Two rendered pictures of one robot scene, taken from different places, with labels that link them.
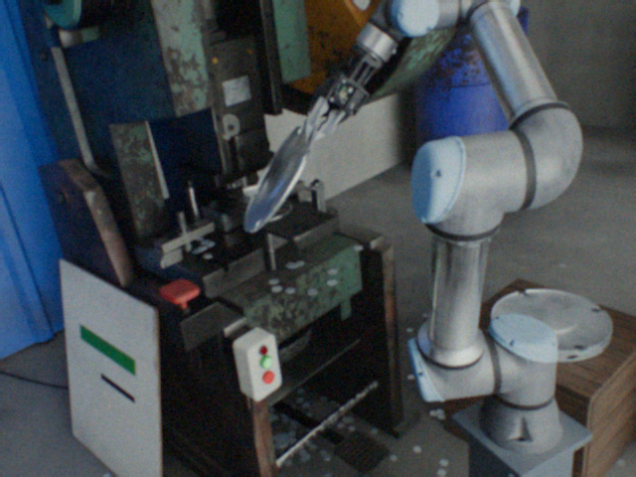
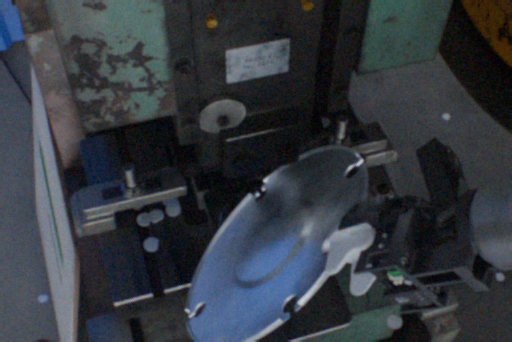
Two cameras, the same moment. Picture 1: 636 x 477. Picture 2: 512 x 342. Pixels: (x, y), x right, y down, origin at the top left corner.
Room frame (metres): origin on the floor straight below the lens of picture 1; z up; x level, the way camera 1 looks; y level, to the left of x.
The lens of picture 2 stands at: (0.91, -0.11, 1.66)
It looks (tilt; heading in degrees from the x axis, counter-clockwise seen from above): 56 degrees down; 17
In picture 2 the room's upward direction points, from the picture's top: 8 degrees clockwise
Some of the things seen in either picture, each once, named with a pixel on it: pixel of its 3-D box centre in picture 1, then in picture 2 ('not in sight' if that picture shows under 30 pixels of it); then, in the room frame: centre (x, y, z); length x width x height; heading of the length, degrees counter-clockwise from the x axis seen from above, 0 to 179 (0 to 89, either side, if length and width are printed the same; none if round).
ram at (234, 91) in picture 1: (227, 100); (246, 50); (1.45, 0.15, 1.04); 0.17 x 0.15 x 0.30; 42
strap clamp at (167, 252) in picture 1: (181, 233); (126, 188); (1.36, 0.31, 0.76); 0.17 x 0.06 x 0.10; 132
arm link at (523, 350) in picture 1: (518, 356); not in sight; (0.94, -0.36, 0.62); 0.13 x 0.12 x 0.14; 92
